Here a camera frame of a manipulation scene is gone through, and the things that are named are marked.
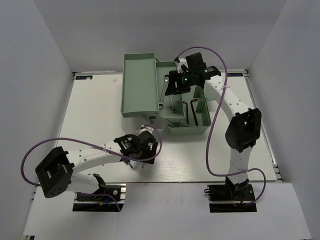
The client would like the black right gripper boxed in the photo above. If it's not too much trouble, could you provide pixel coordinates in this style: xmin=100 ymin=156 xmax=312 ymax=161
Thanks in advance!
xmin=165 ymin=70 xmax=195 ymax=96

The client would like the dark hex key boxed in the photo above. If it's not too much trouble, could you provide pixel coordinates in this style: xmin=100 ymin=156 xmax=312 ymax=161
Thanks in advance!
xmin=190 ymin=98 xmax=199 ymax=127
xmin=182 ymin=101 xmax=189 ymax=126

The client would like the green plastic toolbox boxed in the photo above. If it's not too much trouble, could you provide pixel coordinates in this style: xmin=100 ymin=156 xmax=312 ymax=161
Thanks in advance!
xmin=121 ymin=52 xmax=211 ymax=136

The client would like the small silver wrench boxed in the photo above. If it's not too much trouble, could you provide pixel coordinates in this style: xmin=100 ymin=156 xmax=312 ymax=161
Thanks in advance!
xmin=170 ymin=95 xmax=176 ymax=113

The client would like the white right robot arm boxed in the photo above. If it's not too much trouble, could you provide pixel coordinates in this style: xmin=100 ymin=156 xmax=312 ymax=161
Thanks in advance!
xmin=165 ymin=52 xmax=262 ymax=200

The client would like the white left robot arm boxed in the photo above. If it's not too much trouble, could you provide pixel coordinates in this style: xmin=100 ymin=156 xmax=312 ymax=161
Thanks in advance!
xmin=35 ymin=128 xmax=158 ymax=200

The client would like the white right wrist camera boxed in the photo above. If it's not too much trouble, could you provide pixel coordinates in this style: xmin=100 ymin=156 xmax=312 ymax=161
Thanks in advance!
xmin=174 ymin=57 xmax=189 ymax=73

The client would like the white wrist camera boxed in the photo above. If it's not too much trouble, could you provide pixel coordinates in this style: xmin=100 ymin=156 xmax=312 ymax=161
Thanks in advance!
xmin=174 ymin=57 xmax=189 ymax=73
xmin=139 ymin=124 xmax=155 ymax=137

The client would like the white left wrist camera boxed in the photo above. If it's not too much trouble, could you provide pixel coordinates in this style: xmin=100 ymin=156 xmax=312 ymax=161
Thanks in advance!
xmin=139 ymin=124 xmax=155 ymax=137

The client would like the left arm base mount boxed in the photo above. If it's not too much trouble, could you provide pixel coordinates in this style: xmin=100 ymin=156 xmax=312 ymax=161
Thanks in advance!
xmin=72 ymin=183 xmax=126 ymax=213

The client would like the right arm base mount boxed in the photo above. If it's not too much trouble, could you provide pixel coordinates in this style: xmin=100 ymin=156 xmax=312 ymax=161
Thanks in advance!
xmin=204 ymin=184 xmax=257 ymax=213

